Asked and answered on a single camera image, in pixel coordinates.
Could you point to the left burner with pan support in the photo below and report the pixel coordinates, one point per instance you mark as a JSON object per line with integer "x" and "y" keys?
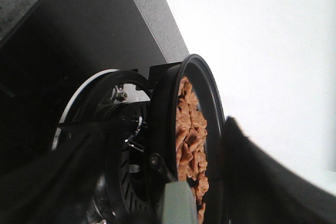
{"x": 134, "y": 114}

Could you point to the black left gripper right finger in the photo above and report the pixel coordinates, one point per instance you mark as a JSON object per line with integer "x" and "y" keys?
{"x": 260, "y": 190}

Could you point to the black glass gas cooktop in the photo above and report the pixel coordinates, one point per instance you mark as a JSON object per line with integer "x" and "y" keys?
{"x": 57, "y": 47}

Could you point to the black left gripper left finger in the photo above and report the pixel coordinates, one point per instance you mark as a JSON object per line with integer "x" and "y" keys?
{"x": 57, "y": 188}

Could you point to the black frying pan green handle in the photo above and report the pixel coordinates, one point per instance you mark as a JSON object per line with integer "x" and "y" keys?
{"x": 161, "y": 127}

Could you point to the brown meat slices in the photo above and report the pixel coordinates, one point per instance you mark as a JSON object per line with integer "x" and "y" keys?
{"x": 191, "y": 134}

